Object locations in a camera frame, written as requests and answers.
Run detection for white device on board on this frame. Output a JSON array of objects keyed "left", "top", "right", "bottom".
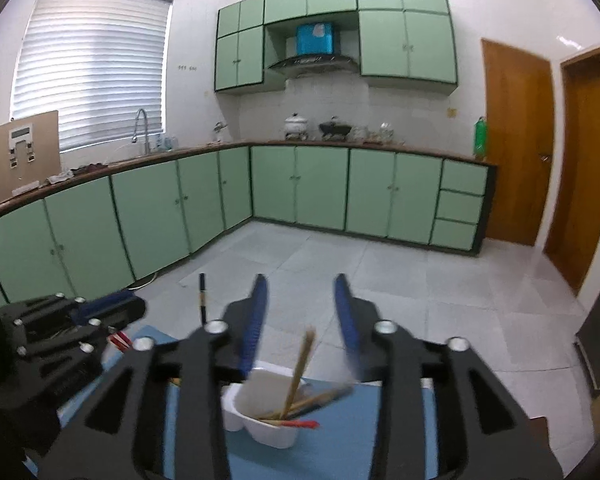
[{"left": 8, "top": 125, "right": 36, "bottom": 168}]

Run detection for wooden door with handle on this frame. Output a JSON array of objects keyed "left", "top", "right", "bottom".
[{"left": 481, "top": 37, "right": 556, "bottom": 247}]

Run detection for blue wrapped hood chimney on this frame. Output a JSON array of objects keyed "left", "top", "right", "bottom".
[{"left": 295, "top": 22, "right": 337, "bottom": 56}]

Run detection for metal sink faucet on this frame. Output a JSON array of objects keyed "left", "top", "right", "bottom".
[{"left": 132, "top": 108, "right": 151, "bottom": 156}]

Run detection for green plastic bottle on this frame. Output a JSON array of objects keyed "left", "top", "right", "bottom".
[{"left": 472, "top": 116, "right": 489, "bottom": 158}]

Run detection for blue tablecloth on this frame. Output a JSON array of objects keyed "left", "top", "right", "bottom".
[{"left": 60, "top": 324, "right": 440, "bottom": 480}]

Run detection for white window blinds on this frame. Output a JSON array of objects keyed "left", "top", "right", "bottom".
[{"left": 11, "top": 0, "right": 173, "bottom": 152}]

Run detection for plain wooden door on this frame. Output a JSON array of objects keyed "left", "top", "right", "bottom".
[{"left": 542, "top": 47, "right": 600, "bottom": 296}]

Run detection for crumpled dish cloth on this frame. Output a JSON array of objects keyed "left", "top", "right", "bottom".
[{"left": 44, "top": 162, "right": 112, "bottom": 184}]

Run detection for white cooking pot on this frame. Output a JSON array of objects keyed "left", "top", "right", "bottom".
[{"left": 284, "top": 113, "right": 311, "bottom": 140}]

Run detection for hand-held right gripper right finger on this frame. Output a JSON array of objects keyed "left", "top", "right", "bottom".
[{"left": 332, "top": 273, "right": 566, "bottom": 480}]

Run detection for green lower kitchen cabinets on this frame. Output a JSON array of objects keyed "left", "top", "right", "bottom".
[{"left": 0, "top": 142, "right": 498, "bottom": 306}]

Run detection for brown cardboard board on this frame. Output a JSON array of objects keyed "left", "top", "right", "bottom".
[{"left": 0, "top": 111, "right": 62, "bottom": 203}]

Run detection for black chopstick with metal band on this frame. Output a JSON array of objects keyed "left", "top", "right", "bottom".
[
  {"left": 287, "top": 385, "right": 355, "bottom": 417},
  {"left": 198, "top": 273, "right": 210, "bottom": 327}
]

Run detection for plain wooden chopstick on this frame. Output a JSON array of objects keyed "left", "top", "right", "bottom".
[
  {"left": 279, "top": 327, "right": 317, "bottom": 420},
  {"left": 257, "top": 392, "right": 341, "bottom": 421}
]

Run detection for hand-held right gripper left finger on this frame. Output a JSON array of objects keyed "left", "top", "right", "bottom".
[{"left": 37, "top": 273, "right": 270, "bottom": 480}]

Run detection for cluster of glass jars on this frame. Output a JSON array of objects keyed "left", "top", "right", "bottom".
[{"left": 355, "top": 121, "right": 397, "bottom": 144}]

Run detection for white plastic container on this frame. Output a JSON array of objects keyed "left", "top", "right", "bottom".
[
  {"left": 240, "top": 360, "right": 312, "bottom": 450},
  {"left": 221, "top": 382, "right": 253, "bottom": 433}
]

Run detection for black pan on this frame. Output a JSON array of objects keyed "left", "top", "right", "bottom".
[{"left": 319, "top": 116, "right": 353, "bottom": 140}]

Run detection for green upper kitchen cabinets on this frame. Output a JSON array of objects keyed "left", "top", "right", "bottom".
[{"left": 214, "top": 0, "right": 458, "bottom": 96}]

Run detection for green kitchen cabinets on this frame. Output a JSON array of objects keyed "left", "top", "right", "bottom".
[
  {"left": 214, "top": 0, "right": 458, "bottom": 96},
  {"left": 0, "top": 142, "right": 498, "bottom": 306}
]

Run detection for metal range hood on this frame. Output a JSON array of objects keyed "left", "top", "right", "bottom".
[{"left": 266, "top": 55, "right": 359, "bottom": 78}]

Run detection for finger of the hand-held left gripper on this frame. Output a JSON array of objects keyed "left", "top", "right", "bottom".
[
  {"left": 0, "top": 291, "right": 147, "bottom": 335},
  {"left": 10, "top": 318, "right": 116, "bottom": 388}
]

